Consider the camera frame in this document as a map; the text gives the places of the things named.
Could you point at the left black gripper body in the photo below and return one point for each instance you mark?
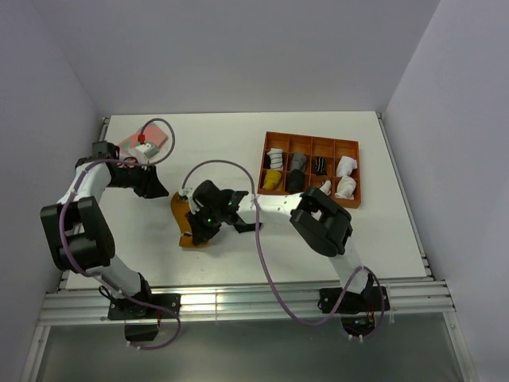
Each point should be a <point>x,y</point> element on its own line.
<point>128,177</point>

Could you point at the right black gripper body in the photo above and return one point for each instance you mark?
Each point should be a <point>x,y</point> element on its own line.
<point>207,222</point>

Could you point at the mustard yellow striped sock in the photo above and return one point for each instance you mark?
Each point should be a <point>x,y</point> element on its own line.
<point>179,208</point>

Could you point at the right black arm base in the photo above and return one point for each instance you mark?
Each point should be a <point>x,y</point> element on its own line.
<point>357,311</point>

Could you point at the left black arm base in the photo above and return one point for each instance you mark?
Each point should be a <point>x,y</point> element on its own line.
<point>142,316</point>

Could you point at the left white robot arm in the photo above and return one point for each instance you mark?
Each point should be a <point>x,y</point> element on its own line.
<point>77,232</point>

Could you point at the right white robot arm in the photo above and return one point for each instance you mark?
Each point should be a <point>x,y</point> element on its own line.
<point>323,224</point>

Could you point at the pink green patterned socks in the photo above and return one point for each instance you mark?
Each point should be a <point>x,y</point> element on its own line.
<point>153,133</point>

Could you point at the navy blue sock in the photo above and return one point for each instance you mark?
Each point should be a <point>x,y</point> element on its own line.
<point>242,227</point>

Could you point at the yellow rolled sock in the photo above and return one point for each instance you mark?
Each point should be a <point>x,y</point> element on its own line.
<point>273,181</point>

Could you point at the black white striped rolled sock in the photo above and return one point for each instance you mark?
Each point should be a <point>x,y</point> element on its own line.
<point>273,159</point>

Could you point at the dark grey rolled sock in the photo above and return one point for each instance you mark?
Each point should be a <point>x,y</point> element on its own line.
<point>295,182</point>

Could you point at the orange divided tray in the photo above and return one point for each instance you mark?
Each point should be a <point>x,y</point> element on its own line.
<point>332,149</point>

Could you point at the light grey rolled sock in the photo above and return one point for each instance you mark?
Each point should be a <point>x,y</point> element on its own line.
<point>298,162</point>

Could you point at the black patterned rolled sock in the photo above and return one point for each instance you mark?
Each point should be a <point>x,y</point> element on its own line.
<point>319,166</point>

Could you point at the small white rolled sock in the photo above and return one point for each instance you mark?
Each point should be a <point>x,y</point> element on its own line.
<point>324,186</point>

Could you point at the lower white rolled sock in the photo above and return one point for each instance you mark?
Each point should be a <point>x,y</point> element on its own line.
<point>346,188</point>

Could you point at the upper white rolled sock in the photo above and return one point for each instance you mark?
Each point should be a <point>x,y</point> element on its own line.
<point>346,166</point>

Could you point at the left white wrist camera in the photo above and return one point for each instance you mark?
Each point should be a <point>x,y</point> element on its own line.
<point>144,151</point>

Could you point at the aluminium front rail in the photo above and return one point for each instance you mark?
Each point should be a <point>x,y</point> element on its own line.
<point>245,302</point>

